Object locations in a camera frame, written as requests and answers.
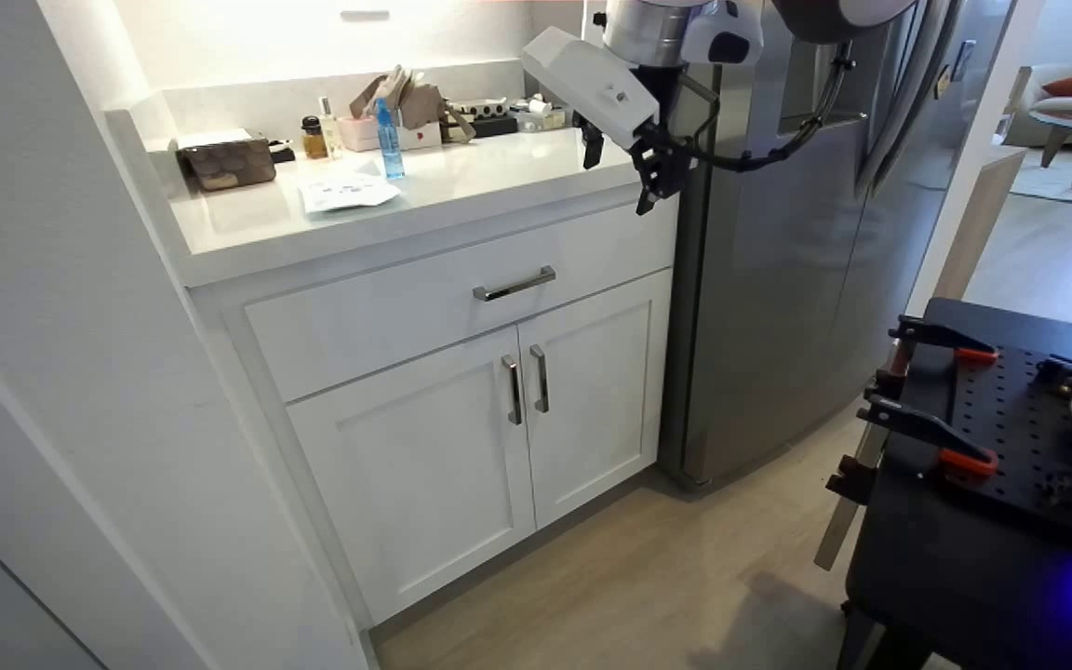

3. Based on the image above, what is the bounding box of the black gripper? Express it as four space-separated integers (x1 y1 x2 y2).
579 113 698 219

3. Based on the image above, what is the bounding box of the white drawer with metal handle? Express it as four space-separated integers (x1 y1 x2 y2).
244 196 687 410

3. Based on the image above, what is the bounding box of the small white countertop item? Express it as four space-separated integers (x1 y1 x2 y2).
523 88 574 134

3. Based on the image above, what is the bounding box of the black countertop item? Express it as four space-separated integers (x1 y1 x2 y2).
465 103 524 142

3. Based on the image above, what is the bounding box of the stainless steel refrigerator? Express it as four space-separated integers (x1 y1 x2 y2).
656 0 1019 495

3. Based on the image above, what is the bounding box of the narrow white lower cabinet door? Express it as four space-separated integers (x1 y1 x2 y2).
518 269 679 532

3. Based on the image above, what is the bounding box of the blue plastic bottle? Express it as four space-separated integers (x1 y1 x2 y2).
373 93 409 185

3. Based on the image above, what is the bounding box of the white printed paper sheet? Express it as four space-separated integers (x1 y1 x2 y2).
293 167 407 219

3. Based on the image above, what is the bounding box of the small amber bottle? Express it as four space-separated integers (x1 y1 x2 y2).
299 113 333 162

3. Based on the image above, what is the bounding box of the wide white lower cabinet door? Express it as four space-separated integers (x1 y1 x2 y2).
282 322 539 629

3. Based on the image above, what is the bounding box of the small black clamp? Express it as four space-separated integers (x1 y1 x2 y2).
1036 353 1072 400

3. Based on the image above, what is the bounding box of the black perforated robot table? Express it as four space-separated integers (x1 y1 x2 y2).
833 292 1072 670

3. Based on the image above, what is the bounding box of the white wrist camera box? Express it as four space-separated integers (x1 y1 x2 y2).
518 21 668 155

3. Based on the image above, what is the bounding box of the black clamp orange handle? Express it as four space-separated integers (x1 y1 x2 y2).
888 310 1005 377
854 387 1005 482

